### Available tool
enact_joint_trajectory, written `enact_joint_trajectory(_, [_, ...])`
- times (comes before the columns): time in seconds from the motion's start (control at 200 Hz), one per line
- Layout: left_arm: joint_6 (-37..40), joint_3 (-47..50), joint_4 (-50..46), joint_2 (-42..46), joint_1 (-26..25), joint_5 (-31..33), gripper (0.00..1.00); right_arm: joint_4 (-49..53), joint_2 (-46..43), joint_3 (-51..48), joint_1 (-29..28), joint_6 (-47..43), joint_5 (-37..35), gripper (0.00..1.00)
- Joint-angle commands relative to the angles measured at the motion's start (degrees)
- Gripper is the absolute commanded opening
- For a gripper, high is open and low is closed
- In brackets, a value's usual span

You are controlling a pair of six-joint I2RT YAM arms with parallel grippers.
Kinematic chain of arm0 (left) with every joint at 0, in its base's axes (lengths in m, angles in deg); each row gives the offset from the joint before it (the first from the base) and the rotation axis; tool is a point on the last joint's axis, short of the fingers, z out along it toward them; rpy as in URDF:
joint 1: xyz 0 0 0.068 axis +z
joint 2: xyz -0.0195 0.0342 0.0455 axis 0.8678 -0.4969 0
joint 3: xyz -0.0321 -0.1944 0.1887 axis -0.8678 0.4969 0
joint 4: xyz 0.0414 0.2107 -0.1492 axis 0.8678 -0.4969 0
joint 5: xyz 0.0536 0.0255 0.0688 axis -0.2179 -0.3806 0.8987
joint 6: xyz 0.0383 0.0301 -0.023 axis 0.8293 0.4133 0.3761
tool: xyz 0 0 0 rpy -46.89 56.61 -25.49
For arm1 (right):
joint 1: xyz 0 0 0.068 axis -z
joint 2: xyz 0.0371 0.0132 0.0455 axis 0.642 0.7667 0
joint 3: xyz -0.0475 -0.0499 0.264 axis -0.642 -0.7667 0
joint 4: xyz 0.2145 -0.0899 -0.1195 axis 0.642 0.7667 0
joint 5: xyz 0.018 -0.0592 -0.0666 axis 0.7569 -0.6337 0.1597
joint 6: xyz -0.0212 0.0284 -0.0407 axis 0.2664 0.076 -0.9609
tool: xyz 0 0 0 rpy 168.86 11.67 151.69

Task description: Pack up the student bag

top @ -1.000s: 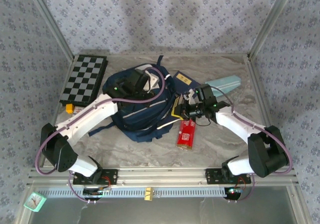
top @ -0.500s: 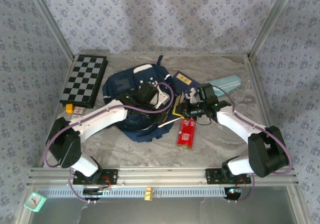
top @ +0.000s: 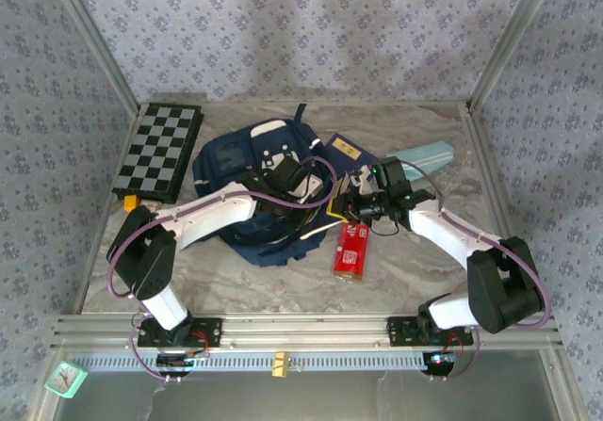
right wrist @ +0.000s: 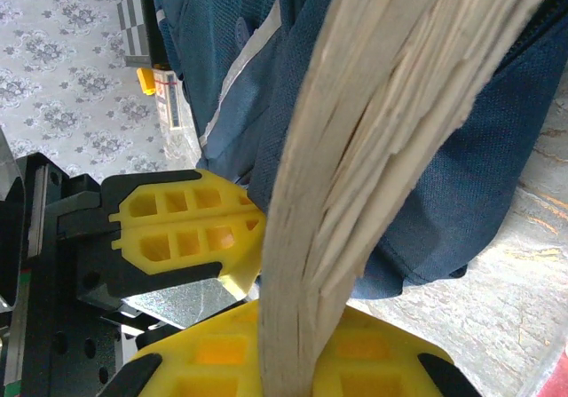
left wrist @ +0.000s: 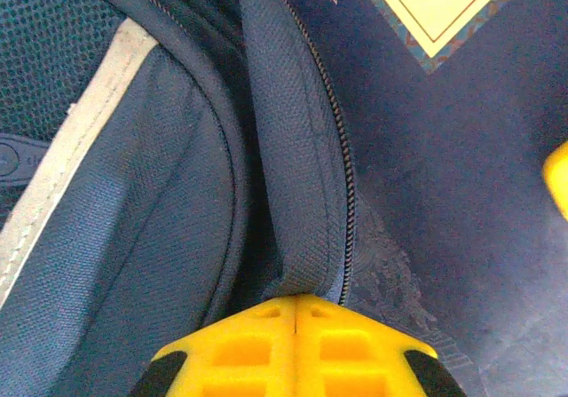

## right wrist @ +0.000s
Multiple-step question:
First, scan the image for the playing card box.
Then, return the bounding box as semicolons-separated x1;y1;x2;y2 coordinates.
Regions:
153;68;185;131

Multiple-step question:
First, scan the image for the navy blue student backpack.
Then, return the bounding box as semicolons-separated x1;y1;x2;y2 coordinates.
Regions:
148;0;568;300

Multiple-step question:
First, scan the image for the small yellow block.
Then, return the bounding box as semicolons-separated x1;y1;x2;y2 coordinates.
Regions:
135;67;156;95

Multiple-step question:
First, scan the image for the yellow cartoon cover book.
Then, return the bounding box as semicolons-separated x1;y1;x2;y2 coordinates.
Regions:
256;0;564;397

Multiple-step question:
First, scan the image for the red rectangular box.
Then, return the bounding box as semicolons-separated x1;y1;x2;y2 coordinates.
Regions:
525;338;568;397

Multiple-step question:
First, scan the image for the folding chessboard box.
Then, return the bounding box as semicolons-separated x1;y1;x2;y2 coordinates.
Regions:
113;0;170;69

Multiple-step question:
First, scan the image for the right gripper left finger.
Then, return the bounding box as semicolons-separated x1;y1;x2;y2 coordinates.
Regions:
101;301;267;397

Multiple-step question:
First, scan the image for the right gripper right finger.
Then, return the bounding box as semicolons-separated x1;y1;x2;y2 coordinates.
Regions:
310;303;483;397

